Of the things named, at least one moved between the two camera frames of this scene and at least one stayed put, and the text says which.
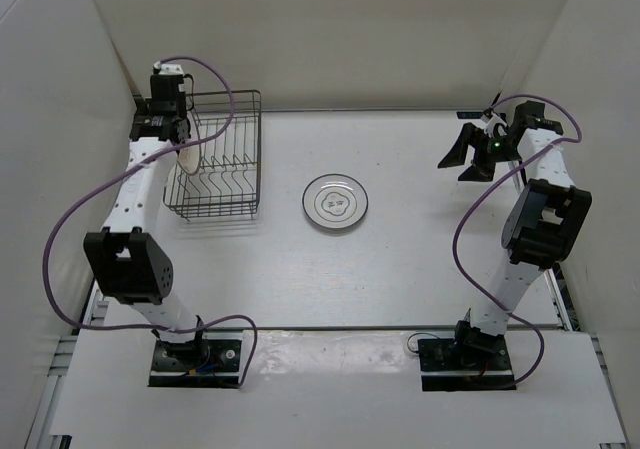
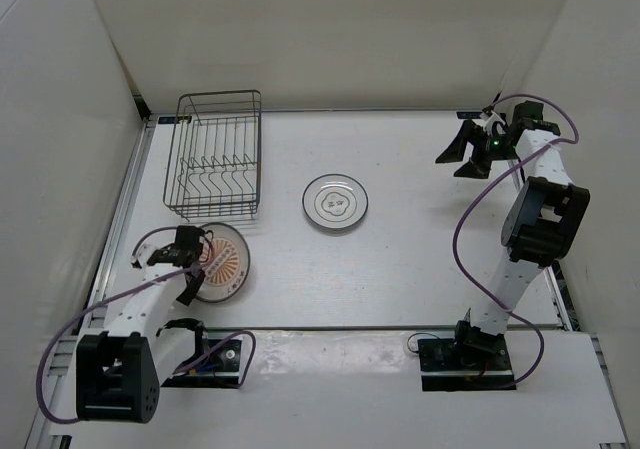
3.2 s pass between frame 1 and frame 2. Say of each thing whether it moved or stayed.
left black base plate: stayed
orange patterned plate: moved
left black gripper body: moved
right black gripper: stayed
